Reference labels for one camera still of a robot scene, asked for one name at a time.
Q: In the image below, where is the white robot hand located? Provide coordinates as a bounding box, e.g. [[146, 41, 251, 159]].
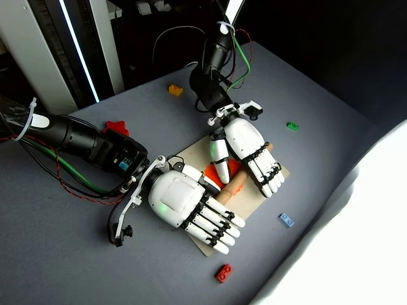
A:
[[208, 117, 286, 198], [148, 160, 246, 255]]

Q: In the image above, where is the wooden rolling pin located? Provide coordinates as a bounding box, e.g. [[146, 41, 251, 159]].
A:
[[214, 142, 274, 208]]

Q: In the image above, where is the orange play dough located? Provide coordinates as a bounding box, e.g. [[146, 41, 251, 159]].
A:
[[203, 158, 245, 188]]

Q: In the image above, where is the light wooden board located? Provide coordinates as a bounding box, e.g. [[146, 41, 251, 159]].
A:
[[174, 133, 291, 257]]

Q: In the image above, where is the red toy brick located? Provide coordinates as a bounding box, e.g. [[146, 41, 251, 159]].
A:
[[215, 263, 234, 284]]

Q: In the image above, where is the blue toy brick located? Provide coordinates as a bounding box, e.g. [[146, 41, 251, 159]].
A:
[[279, 212, 295, 229]]

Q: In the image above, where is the red star toy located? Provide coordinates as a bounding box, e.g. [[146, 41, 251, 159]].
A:
[[102, 119, 131, 137]]

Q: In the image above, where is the grey table cloth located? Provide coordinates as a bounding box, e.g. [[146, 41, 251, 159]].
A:
[[0, 41, 392, 305]]

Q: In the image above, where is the white zip tie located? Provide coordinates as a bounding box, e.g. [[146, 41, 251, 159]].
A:
[[217, 20, 237, 36], [12, 97, 38, 142]]

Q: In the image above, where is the white backdrop sheet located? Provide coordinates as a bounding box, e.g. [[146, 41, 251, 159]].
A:
[[247, 119, 407, 305]]

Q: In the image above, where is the narrow white metal column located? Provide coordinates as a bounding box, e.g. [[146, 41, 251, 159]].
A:
[[88, 0, 125, 95]]

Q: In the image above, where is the white light strip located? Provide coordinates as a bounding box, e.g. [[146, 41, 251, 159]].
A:
[[59, 0, 101, 103]]

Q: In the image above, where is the wide white metal column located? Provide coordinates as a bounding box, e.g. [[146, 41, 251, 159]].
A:
[[0, 0, 79, 116]]

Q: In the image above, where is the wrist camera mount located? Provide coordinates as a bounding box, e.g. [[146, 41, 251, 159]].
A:
[[208, 100, 264, 126], [107, 154, 168, 248]]

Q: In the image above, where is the green cable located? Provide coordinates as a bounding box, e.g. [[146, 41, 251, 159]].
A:
[[18, 139, 121, 195], [226, 33, 252, 93]]

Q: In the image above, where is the red black twisted cable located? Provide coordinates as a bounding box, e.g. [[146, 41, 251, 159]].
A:
[[0, 133, 134, 207], [235, 28, 255, 79]]

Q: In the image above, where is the thin grey cable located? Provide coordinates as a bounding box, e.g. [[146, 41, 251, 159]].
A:
[[151, 25, 207, 69]]

